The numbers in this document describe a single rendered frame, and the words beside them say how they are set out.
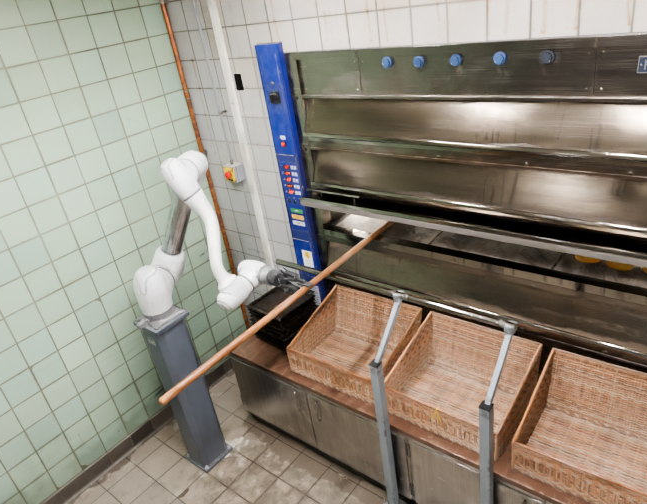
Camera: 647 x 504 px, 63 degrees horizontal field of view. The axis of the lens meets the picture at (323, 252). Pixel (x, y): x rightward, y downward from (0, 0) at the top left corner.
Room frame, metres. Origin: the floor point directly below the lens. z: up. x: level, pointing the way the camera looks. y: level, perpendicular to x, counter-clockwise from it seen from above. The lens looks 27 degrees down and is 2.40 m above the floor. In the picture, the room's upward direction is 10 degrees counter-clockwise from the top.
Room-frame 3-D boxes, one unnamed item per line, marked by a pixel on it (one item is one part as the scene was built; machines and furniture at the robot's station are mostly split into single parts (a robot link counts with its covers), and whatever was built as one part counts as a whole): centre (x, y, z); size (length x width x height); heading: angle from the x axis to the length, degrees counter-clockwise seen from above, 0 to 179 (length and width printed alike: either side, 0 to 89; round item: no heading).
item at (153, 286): (2.30, 0.87, 1.17); 0.18 x 0.16 x 0.22; 169
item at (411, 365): (1.80, -0.52, 0.72); 0.56 x 0.49 x 0.28; 46
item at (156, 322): (2.28, 0.88, 1.03); 0.22 x 0.18 x 0.06; 137
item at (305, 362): (2.20, -0.09, 0.72); 0.56 x 0.49 x 0.28; 48
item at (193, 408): (2.29, 0.87, 0.50); 0.21 x 0.21 x 1.00; 47
